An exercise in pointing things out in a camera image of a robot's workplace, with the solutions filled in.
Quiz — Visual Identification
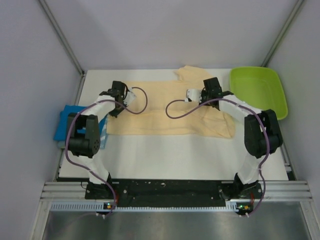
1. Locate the beige t shirt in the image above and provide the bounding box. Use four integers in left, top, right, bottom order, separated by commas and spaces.
106, 66, 236, 139

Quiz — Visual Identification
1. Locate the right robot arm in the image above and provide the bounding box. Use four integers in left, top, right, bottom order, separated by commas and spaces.
199, 77, 283, 199

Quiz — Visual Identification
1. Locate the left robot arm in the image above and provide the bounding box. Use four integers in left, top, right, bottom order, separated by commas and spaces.
65, 81, 128, 199

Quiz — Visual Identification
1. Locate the folded light blue striped shirt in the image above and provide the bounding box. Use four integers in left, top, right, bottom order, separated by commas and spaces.
53, 115, 108, 149

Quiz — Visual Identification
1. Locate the green plastic bin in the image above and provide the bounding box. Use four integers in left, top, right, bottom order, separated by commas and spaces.
229, 66, 288, 120

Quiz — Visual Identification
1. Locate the folded blue t shirt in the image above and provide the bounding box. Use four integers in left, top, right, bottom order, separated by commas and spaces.
53, 105, 107, 145

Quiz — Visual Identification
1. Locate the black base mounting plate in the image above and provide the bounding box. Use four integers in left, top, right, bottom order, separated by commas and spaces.
85, 178, 263, 208

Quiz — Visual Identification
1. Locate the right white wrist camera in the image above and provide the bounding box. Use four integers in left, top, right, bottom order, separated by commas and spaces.
184, 88, 202, 103

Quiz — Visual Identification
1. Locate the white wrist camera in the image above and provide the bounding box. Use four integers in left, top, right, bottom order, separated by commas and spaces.
123, 87, 137, 106
184, 88, 202, 103

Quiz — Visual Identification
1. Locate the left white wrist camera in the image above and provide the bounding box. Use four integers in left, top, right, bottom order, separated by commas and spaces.
123, 87, 137, 106

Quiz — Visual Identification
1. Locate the grey slotted cable duct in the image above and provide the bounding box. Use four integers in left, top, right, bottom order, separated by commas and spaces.
50, 201, 249, 213

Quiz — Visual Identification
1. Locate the aluminium frame rail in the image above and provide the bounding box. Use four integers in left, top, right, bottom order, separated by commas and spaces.
40, 180, 313, 202

